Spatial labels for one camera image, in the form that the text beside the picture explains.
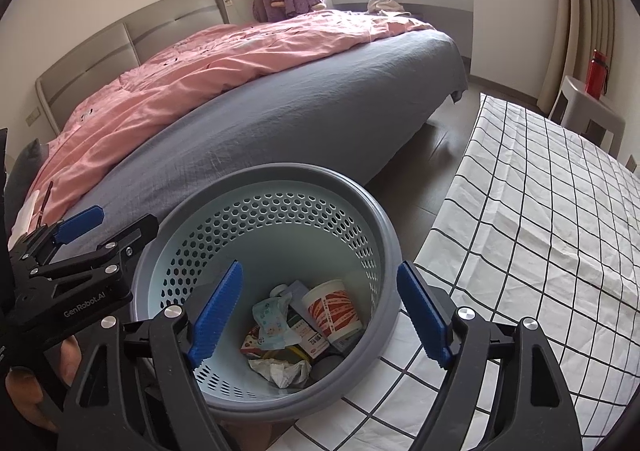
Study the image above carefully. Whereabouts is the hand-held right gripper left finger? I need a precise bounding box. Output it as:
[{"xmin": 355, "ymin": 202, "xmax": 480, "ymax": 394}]
[{"xmin": 56, "ymin": 259, "xmax": 245, "ymax": 451}]

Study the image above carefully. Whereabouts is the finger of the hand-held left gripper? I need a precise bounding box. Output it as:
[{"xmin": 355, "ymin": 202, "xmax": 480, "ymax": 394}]
[
  {"xmin": 31, "ymin": 212, "xmax": 161, "ymax": 283},
  {"xmin": 9, "ymin": 205, "xmax": 106, "ymax": 268}
]

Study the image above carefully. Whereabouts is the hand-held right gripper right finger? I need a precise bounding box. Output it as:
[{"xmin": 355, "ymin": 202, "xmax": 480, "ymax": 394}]
[{"xmin": 396, "ymin": 259, "xmax": 583, "ymax": 451}]

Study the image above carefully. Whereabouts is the red snack packet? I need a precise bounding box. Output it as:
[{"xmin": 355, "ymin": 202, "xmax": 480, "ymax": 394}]
[{"xmin": 241, "ymin": 325, "xmax": 266, "ymax": 357}]

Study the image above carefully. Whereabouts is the teal white wipes packet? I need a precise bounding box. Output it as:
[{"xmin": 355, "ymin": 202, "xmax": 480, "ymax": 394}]
[{"xmin": 251, "ymin": 292, "xmax": 293, "ymax": 351}]

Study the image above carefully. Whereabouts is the purple carton box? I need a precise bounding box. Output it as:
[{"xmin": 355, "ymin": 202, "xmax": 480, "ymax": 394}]
[{"xmin": 285, "ymin": 280, "xmax": 312, "ymax": 317}]

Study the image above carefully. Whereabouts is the paper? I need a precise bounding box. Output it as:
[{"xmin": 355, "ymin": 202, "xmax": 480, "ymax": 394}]
[{"xmin": 249, "ymin": 355, "xmax": 312, "ymax": 389}]

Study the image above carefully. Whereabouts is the white green carton box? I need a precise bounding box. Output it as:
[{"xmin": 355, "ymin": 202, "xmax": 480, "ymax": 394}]
[{"xmin": 286, "ymin": 308, "xmax": 332, "ymax": 359}]

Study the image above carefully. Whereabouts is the yellow rimmed clear lid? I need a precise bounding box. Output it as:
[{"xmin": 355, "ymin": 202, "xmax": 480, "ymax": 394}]
[{"xmin": 257, "ymin": 347, "xmax": 308, "ymax": 363}]

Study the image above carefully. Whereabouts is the red white paper cup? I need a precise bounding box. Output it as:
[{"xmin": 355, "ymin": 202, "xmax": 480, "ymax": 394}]
[{"xmin": 301, "ymin": 279, "xmax": 363, "ymax": 339}]

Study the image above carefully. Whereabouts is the grey perforated waste basket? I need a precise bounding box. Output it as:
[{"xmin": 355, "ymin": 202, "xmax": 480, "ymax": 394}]
[{"xmin": 129, "ymin": 162, "xmax": 401, "ymax": 424}]

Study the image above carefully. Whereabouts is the person's left hand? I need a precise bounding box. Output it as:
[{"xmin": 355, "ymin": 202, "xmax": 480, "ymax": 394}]
[{"xmin": 6, "ymin": 336, "xmax": 84, "ymax": 433}]

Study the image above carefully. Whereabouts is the dark grey pillow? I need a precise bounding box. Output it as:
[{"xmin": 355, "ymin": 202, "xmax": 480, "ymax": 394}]
[{"xmin": 5, "ymin": 138, "xmax": 48, "ymax": 212}]

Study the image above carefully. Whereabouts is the white black checked tablecloth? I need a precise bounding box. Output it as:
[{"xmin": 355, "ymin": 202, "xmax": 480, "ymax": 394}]
[{"xmin": 272, "ymin": 93, "xmax": 640, "ymax": 451}]

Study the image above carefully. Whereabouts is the beige padded headboard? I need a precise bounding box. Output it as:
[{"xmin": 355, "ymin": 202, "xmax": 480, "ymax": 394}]
[{"xmin": 34, "ymin": 0, "xmax": 232, "ymax": 136}]

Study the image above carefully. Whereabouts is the pink blanket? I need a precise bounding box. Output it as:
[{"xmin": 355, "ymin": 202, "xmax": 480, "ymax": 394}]
[{"xmin": 25, "ymin": 11, "xmax": 438, "ymax": 224}]

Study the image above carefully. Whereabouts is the bed with pink duvet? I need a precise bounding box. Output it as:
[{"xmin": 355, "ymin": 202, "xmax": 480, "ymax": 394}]
[{"xmin": 5, "ymin": 28, "xmax": 469, "ymax": 282}]

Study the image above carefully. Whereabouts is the grey plastic stool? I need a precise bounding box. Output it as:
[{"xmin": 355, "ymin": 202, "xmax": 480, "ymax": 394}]
[{"xmin": 547, "ymin": 76, "xmax": 626, "ymax": 154}]

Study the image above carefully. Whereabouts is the red water bottle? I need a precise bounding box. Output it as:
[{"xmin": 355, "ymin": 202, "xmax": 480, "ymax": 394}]
[{"xmin": 585, "ymin": 49, "xmax": 610, "ymax": 98}]

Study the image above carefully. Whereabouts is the white cloth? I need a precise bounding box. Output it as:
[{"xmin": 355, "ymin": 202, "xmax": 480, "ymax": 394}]
[{"xmin": 365, "ymin": 0, "xmax": 406, "ymax": 16}]

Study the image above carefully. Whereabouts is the beige curtain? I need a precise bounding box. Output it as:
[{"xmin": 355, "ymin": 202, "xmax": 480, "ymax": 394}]
[{"xmin": 537, "ymin": 0, "xmax": 626, "ymax": 116}]

